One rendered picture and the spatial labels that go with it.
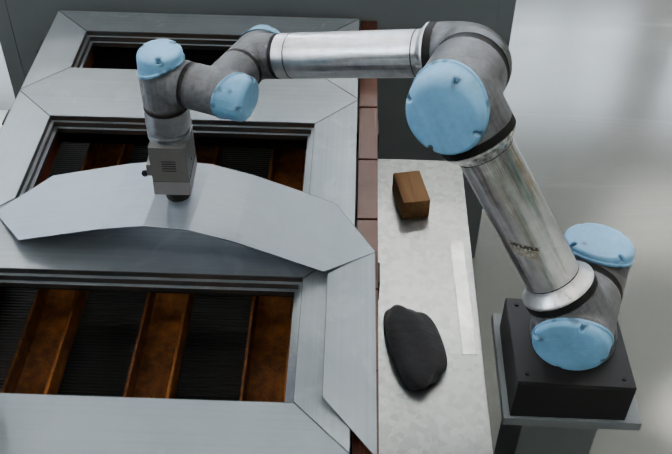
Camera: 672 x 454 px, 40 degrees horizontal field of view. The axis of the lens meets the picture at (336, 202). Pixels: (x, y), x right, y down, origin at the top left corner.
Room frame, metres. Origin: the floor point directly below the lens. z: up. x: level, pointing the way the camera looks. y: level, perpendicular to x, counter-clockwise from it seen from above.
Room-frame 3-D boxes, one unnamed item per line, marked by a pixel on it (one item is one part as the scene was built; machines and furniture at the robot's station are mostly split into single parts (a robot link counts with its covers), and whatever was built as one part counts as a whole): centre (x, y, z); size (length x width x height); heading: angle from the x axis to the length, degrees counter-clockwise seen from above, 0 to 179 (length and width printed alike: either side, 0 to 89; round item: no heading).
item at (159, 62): (1.24, 0.28, 1.19); 0.09 x 0.08 x 0.11; 69
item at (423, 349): (1.10, -0.15, 0.70); 0.20 x 0.10 x 0.03; 12
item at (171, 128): (1.24, 0.28, 1.11); 0.08 x 0.08 x 0.05
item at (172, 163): (1.24, 0.29, 1.03); 0.10 x 0.09 x 0.16; 90
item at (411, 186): (1.51, -0.16, 0.70); 0.10 x 0.06 x 0.05; 11
